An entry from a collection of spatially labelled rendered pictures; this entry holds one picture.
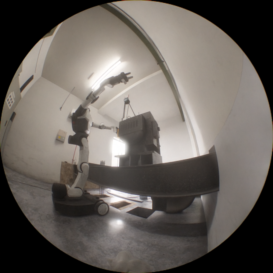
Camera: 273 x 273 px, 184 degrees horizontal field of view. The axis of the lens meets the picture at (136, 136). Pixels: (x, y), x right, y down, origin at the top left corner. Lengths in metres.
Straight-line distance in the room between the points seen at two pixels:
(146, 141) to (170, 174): 0.75
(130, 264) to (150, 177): 0.67
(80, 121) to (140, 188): 1.08
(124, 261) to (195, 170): 0.73
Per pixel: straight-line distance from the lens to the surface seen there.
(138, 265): 0.65
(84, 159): 1.21
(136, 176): 0.79
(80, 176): 1.19
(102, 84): 0.91
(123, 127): 1.44
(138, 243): 0.81
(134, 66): 2.41
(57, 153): 2.64
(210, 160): 0.66
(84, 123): 1.23
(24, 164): 2.80
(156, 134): 1.28
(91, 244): 0.81
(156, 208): 0.75
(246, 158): 0.29
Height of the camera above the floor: 0.60
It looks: 24 degrees up
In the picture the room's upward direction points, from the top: 1 degrees counter-clockwise
